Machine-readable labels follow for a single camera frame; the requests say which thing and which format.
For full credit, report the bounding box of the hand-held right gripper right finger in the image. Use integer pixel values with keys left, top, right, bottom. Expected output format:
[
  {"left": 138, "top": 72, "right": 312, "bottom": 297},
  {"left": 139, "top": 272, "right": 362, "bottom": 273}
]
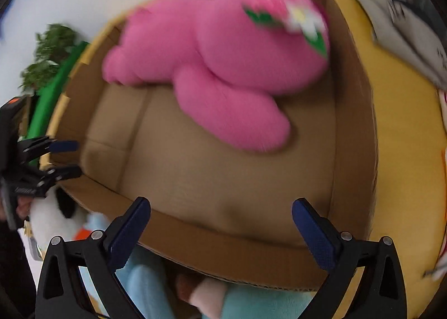
[{"left": 292, "top": 197, "right": 408, "bottom": 319}]

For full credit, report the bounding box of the grey folded garment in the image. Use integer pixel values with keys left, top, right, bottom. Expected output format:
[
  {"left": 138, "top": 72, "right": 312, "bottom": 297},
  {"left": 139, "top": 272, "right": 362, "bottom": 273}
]
[{"left": 346, "top": 0, "right": 447, "bottom": 89}]

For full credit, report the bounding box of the brown cardboard box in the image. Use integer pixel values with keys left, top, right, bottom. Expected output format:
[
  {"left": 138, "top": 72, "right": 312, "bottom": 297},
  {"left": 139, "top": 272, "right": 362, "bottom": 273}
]
[{"left": 40, "top": 0, "right": 379, "bottom": 293}]

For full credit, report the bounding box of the person's left hand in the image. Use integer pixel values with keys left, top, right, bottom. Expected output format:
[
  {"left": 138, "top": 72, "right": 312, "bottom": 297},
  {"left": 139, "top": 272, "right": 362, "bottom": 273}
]
[{"left": 16, "top": 197, "right": 34, "bottom": 223}]

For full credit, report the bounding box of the teal-haired plush doll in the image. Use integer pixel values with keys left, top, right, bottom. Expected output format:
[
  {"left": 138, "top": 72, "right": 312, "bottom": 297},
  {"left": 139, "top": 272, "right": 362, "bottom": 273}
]
[{"left": 175, "top": 273, "right": 315, "bottom": 319}]

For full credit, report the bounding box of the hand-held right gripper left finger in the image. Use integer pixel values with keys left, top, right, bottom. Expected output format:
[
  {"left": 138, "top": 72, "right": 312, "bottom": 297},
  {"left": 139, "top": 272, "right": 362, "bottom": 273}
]
[{"left": 35, "top": 196, "right": 151, "bottom": 319}]

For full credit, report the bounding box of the person's left forearm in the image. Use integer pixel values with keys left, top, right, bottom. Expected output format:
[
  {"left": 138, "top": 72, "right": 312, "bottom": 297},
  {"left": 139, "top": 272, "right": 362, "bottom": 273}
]
[{"left": 0, "top": 223, "right": 38, "bottom": 319}]

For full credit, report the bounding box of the white panda plush toy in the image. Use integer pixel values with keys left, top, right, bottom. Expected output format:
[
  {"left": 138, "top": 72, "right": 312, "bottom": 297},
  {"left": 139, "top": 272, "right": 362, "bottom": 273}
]
[{"left": 28, "top": 188, "right": 88, "bottom": 253}]

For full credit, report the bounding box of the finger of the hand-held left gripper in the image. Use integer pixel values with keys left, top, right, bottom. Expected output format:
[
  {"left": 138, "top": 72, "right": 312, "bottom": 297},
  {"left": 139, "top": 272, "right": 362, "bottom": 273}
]
[
  {"left": 17, "top": 135, "right": 79, "bottom": 163},
  {"left": 17, "top": 164, "right": 83, "bottom": 198}
]

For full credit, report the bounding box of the light blue plush toy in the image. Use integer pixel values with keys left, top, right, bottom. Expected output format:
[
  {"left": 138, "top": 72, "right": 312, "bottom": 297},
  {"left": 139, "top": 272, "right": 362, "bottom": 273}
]
[{"left": 79, "top": 212, "right": 175, "bottom": 319}]

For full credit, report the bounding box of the green leafy plant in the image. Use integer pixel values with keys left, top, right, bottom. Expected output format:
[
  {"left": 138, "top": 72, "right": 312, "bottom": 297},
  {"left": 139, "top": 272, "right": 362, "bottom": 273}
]
[{"left": 19, "top": 23, "right": 79, "bottom": 91}]

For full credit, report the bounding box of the pink plush rabbit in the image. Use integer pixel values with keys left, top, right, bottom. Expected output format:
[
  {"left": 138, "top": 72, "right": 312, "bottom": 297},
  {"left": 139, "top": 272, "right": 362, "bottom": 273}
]
[{"left": 102, "top": 0, "right": 331, "bottom": 155}]

